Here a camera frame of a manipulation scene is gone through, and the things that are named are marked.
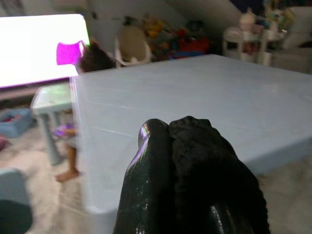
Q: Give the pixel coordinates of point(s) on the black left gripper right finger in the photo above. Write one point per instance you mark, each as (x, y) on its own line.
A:
(220, 223)

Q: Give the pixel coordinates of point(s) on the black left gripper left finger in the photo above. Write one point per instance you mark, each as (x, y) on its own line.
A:
(143, 182)

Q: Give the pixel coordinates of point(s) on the black garment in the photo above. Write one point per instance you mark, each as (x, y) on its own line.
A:
(195, 151)

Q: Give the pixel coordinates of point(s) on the light grey folding table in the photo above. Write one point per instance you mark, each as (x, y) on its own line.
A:
(195, 92)

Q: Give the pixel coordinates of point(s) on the child in teal shirt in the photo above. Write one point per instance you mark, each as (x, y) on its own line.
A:
(96, 59)

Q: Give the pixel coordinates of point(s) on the white beige baby seat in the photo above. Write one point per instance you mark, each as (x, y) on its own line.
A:
(132, 44)

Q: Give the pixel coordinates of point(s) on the blue plastic bin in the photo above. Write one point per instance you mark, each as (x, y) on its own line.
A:
(14, 122)

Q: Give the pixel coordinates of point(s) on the colourful toy pile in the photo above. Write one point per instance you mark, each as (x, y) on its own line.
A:
(170, 39)

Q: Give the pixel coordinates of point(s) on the white shelf trolley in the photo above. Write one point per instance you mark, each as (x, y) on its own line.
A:
(243, 41)

